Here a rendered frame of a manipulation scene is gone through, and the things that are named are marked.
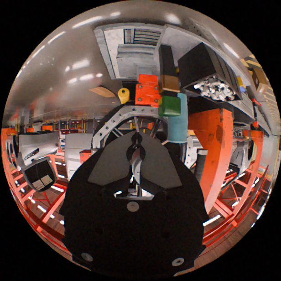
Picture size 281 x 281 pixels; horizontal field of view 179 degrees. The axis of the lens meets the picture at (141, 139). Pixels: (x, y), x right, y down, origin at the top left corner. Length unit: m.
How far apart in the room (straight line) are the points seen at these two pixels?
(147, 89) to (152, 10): 0.57
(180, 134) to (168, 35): 0.35
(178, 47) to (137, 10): 0.47
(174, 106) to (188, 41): 0.20
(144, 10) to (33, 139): 2.71
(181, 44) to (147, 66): 0.51
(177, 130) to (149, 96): 0.22
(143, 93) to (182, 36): 0.35
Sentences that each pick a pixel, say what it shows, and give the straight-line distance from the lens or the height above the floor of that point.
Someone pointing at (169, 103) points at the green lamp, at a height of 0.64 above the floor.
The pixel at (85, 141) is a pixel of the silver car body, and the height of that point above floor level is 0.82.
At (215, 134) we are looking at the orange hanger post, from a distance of 0.73.
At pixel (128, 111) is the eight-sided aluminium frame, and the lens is 0.49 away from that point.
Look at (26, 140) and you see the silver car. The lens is 2.66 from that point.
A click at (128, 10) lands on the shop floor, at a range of 0.72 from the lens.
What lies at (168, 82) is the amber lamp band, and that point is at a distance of 0.21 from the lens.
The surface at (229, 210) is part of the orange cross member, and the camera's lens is 3.25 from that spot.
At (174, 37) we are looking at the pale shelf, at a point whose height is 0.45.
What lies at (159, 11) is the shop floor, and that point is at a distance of 0.72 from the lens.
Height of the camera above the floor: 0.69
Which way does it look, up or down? 7 degrees up
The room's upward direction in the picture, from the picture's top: 178 degrees counter-clockwise
